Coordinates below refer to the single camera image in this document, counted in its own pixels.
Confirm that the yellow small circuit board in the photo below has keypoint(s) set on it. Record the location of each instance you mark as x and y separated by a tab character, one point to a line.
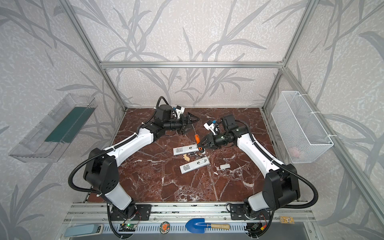
286	220

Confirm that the white remote control face up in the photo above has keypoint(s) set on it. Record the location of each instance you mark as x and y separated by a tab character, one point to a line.
194	165

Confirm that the orange handle screwdriver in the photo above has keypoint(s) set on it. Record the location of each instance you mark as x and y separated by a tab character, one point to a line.
197	138

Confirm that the aluminium frame rail front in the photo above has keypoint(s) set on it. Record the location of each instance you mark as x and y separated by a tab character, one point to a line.
173	212

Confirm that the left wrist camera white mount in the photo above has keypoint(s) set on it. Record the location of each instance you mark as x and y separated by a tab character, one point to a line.
179	111

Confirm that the small green circuit board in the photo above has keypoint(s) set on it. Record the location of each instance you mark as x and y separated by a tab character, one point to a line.
127	228

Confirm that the white remote control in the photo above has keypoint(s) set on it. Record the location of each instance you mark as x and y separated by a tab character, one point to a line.
185	150

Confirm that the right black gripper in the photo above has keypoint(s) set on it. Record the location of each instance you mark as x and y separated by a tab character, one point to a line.
210	141

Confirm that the grey blue flat device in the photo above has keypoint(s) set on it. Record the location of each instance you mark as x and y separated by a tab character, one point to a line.
83	230

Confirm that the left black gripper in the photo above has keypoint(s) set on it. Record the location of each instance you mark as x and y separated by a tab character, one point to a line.
184	123

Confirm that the round orange badge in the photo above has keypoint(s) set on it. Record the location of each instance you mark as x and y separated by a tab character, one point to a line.
165	227

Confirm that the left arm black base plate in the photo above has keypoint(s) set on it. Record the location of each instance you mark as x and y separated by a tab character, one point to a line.
141	211

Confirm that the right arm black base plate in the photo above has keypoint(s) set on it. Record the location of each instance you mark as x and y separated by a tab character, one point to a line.
237	211

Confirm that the pink object in basket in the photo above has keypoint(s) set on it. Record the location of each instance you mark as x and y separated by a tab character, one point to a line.
295	152

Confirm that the white wire mesh basket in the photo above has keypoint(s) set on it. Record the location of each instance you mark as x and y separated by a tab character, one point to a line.
299	127

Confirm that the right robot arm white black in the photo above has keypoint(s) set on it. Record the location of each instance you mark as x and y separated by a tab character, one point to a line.
281	185

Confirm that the clear plastic wall bin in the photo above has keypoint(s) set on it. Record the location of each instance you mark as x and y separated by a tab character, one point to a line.
47	142

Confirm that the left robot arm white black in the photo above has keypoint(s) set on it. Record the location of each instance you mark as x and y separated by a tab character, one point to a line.
102	172

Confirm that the small wooden animal figure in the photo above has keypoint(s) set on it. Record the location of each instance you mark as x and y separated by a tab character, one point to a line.
186	158

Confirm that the blue toy shovel wooden handle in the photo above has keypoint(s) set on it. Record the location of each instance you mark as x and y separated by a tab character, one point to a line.
198	226

